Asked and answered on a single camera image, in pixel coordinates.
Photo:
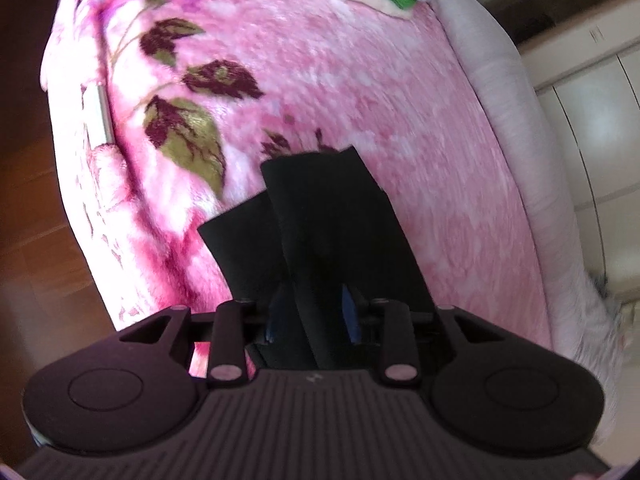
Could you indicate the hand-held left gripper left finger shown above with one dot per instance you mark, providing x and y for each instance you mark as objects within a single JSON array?
[{"x": 227, "y": 340}]

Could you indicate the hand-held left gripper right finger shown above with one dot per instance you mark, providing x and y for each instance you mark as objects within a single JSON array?
[{"x": 351, "y": 316}]

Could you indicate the black pants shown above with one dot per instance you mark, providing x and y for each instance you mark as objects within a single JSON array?
[{"x": 325, "y": 240}]

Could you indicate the pink floral blanket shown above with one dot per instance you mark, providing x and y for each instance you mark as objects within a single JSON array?
[{"x": 325, "y": 95}]

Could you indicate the pale ribbed bedspread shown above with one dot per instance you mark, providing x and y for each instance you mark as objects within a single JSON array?
[{"x": 520, "y": 135}]

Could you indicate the white blanket label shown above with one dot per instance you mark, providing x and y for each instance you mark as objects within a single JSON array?
[{"x": 97, "y": 110}]

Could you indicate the white wardrobe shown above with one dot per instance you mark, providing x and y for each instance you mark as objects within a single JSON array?
[{"x": 595, "y": 125}]

